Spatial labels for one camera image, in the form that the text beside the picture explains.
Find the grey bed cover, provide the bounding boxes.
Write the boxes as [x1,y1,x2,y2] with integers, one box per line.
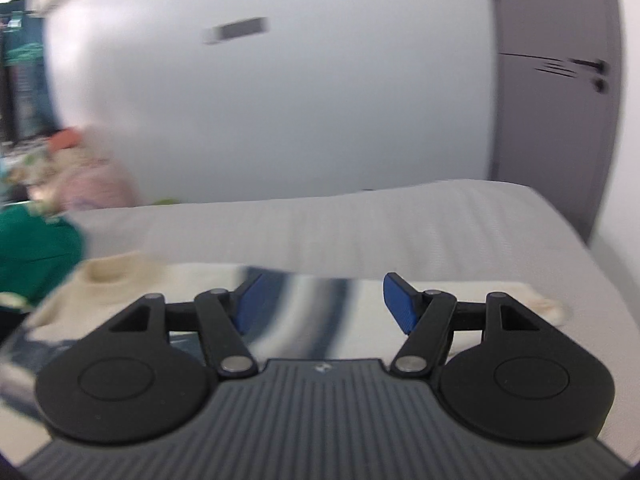
[70,180,639,461]

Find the hanging clothes rack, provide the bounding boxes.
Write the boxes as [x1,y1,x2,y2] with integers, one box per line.
[1,0,58,144]

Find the grey wardrobe door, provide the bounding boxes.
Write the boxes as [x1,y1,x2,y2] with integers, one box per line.
[490,0,622,240]

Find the cream blue striped sweater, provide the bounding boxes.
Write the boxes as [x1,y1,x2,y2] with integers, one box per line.
[0,251,566,421]

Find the green garment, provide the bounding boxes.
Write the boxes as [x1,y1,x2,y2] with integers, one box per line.
[1,205,85,310]

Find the orange box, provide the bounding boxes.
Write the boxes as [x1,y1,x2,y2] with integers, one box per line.
[47,127,82,154]

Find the grey wall panel switch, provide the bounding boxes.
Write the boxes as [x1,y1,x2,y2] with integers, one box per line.
[203,16,268,46]

